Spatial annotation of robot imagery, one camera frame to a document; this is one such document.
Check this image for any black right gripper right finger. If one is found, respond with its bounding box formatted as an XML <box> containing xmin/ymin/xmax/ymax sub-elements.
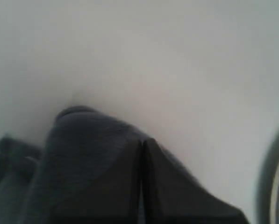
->
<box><xmin>142</xmin><ymin>139</ymin><xmax>248</xmax><ymax>224</ymax></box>

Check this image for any blue fleece towel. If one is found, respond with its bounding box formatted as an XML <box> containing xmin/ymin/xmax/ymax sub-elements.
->
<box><xmin>0</xmin><ymin>106</ymin><xmax>146</xmax><ymax>224</ymax></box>

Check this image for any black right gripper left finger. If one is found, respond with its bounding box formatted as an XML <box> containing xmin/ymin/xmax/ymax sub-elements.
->
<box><xmin>92</xmin><ymin>137</ymin><xmax>143</xmax><ymax>224</ymax></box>

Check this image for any round steel plate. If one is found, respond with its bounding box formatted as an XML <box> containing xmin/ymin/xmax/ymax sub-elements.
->
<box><xmin>256</xmin><ymin>132</ymin><xmax>279</xmax><ymax>224</ymax></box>

